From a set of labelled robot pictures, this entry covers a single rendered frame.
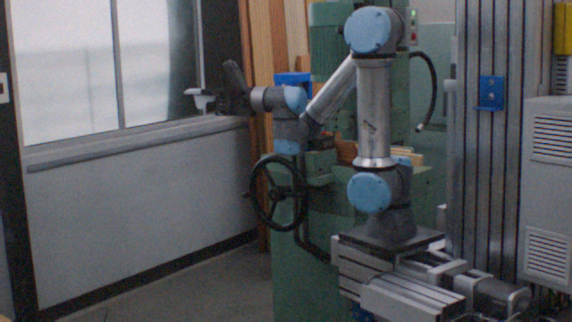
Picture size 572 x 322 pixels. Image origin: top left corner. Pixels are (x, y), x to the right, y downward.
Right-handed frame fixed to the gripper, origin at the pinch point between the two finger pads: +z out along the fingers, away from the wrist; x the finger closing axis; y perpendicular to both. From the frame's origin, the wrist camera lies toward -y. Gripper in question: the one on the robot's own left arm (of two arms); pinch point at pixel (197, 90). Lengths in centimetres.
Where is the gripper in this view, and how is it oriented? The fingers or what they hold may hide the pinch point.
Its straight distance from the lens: 203.9
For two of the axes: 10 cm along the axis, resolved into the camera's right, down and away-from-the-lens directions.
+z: -8.9, -0.6, 4.6
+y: -0.3, 10.0, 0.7
